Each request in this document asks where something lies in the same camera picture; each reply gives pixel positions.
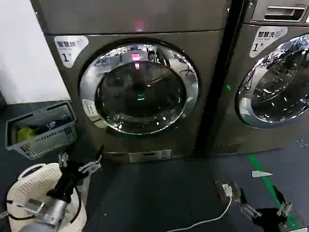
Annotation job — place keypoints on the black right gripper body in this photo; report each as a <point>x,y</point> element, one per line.
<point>268,220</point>

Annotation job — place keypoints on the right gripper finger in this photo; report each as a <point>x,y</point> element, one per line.
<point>249,209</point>
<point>285,207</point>

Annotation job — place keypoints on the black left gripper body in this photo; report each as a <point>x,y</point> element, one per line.
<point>65,181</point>

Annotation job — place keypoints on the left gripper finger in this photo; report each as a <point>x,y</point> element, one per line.
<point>63,160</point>
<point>93,164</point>

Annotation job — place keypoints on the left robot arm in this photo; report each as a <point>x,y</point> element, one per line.
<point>51,212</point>

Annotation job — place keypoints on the grey plastic slotted basket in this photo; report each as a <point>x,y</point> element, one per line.
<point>48,142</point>

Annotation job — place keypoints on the white perforated laundry hamper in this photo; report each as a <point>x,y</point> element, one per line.
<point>36,178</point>

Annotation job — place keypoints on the steel floor socket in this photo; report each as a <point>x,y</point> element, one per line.
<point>227,189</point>

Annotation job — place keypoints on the green floor tape strip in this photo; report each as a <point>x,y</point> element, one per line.
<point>264,178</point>

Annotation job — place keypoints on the dark printed cloth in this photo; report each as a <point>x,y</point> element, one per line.
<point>51,125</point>

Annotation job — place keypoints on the white triangular floor sticker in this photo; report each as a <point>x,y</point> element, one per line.
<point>259,174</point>

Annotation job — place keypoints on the yellow-green cloth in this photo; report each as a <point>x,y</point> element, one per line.
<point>25,134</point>

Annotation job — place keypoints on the silver dryer filter panel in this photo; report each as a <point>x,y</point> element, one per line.
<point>142,155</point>

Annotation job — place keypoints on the round glass dryer door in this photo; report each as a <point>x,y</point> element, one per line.
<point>277,96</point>
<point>144,96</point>

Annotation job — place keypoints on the white energy label sticker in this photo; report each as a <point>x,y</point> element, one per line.
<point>263,41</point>
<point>67,48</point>

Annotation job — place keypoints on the grey dryer with pink light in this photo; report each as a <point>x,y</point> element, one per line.
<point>135,17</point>

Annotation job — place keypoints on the white wall panel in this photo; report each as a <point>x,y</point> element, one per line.
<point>24,53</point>

